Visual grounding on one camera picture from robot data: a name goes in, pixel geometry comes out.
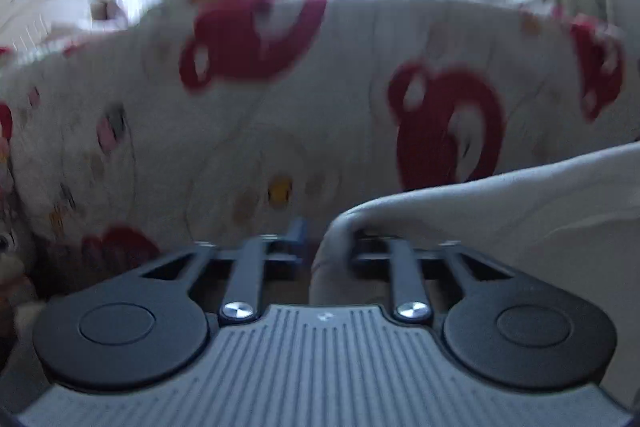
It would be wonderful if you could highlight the grey bunny plush toy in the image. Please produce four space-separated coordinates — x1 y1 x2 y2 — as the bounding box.
0 222 44 340

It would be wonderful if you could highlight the white headboard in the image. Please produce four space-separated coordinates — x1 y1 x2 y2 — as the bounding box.
1 0 162 52

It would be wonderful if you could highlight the white long-sleeve shirt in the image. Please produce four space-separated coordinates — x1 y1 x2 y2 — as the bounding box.
309 143 639 407

